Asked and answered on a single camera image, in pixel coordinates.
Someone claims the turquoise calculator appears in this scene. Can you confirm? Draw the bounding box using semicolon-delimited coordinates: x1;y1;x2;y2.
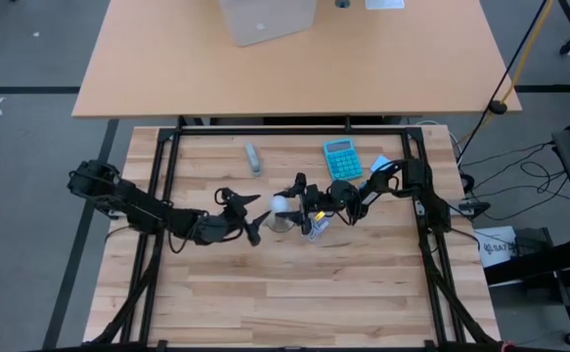
322;138;365;183

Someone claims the black aluminium table frame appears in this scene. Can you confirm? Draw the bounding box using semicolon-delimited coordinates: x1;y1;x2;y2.
86;114;504;352

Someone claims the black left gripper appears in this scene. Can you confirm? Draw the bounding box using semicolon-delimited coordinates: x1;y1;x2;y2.
190;187;273;247

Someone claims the grey stapler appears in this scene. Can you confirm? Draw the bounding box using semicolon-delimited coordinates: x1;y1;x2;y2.
243;142;263;178

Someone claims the white lamp power cord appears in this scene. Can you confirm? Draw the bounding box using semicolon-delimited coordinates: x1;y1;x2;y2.
306;217;331;243

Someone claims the white printed sheet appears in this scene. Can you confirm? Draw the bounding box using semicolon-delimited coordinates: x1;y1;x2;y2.
473;225;518;269

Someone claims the black cable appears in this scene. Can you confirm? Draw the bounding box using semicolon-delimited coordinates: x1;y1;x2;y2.
458;0;550;163

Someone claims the light blue sticky notepad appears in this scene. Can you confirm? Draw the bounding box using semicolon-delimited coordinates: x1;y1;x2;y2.
370;154;394;174

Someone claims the black equipment cart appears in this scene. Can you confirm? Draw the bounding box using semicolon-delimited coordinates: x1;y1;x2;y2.
479;116;570;352

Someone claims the light wood desk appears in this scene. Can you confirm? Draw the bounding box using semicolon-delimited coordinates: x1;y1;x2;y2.
71;0;523;120

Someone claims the white lightbulb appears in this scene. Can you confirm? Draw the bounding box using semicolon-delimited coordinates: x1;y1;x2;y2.
269;195;291;215

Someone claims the white card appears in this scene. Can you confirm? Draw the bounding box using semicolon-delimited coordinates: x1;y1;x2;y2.
365;0;407;12

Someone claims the yellow cable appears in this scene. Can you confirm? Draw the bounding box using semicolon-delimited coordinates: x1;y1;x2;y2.
458;0;556;148

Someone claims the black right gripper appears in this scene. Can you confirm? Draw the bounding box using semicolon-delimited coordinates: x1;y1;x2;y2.
273;172;363;237

